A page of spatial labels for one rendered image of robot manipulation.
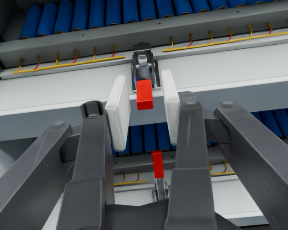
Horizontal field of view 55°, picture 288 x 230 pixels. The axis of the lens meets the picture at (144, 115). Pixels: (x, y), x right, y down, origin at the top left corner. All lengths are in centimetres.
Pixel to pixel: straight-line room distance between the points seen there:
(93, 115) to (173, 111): 4
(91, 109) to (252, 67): 19
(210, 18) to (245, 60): 6
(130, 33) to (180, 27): 5
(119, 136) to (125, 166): 24
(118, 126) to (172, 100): 3
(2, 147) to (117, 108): 23
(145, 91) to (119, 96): 4
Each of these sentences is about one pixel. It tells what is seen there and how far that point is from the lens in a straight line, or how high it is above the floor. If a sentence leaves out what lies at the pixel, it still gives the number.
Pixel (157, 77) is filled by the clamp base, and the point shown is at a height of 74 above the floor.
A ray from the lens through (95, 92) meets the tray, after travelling 28.
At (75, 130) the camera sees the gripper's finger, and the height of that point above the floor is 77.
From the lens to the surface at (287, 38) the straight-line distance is 33.
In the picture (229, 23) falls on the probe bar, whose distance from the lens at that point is 32.
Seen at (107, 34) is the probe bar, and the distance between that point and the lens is 31.
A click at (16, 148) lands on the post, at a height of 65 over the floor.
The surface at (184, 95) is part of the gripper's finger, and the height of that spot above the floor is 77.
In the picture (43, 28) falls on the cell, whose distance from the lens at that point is 35.
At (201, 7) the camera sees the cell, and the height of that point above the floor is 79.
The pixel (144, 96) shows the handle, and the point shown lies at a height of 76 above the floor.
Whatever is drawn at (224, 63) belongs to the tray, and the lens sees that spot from 30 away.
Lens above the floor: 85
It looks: 31 degrees down
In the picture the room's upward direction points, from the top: 9 degrees counter-clockwise
